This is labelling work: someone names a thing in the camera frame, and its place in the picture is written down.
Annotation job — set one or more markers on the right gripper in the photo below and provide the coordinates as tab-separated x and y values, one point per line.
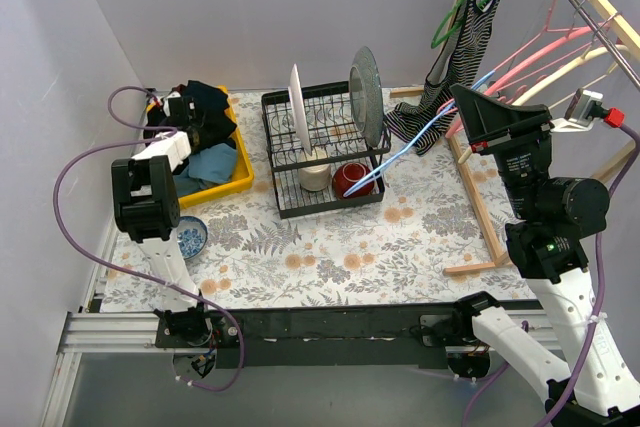
513	132

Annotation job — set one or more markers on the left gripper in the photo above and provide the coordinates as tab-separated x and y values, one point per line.
179	110

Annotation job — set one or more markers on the black tank top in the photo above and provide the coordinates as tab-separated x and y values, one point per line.
218	126

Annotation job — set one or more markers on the blue wire hanger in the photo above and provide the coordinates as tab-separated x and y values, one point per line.
415	142

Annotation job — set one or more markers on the teal tank top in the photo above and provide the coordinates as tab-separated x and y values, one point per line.
206	169

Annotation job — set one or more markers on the striped tank top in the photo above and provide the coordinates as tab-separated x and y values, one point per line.
458	63

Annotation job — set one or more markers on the thick pink hanger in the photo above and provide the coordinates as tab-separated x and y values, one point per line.
566	35

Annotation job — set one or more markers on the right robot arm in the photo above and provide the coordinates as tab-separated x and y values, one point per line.
589	383

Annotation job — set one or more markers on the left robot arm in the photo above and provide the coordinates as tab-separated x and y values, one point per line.
146	208

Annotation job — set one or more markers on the white plate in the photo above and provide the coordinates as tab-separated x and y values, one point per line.
298	109

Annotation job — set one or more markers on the grey patterned plate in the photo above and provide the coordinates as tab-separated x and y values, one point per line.
364	67

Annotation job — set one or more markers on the blue white patterned bowl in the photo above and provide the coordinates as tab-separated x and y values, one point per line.
192	236

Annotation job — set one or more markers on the floral table mat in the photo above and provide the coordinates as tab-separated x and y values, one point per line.
390	252

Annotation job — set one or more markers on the red bowl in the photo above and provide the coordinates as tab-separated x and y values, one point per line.
346	176

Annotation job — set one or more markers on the white ceramic cup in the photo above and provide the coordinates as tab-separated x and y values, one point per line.
314	178

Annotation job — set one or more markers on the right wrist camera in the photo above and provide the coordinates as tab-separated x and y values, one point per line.
586	108

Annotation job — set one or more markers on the black wire dish rack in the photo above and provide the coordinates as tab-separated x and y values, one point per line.
333	132

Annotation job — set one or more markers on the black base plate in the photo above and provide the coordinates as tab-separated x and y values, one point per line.
320	334

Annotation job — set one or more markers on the aluminium frame rail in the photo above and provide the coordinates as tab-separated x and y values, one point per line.
88	332

